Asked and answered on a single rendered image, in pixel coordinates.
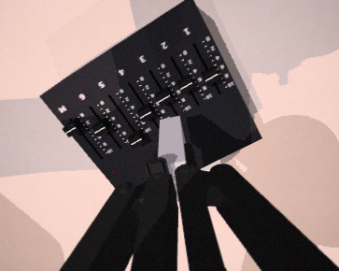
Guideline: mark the black lighting desk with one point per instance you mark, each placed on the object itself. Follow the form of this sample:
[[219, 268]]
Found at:
[[113, 106]]

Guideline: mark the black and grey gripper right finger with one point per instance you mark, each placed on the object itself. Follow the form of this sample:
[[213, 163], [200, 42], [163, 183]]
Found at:
[[272, 241]]

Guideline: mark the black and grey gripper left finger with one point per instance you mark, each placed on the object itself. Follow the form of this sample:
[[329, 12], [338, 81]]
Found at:
[[124, 228]]

